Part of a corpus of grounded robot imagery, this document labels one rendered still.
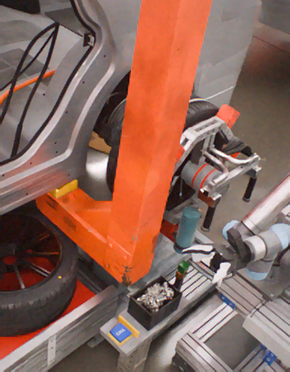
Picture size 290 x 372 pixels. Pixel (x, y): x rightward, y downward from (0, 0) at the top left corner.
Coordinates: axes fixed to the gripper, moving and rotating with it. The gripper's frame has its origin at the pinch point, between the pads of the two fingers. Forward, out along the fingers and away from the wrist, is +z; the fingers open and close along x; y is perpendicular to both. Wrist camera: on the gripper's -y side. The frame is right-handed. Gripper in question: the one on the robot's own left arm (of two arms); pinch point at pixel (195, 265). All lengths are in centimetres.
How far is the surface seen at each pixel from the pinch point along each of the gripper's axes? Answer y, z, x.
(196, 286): 109, -74, 78
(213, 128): 2, -63, 75
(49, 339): 79, 26, 55
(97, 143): 92, -83, 232
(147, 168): -3.1, -11.9, 48.2
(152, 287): 61, -20, 49
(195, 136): 2, -51, 71
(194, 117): -2, -56, 81
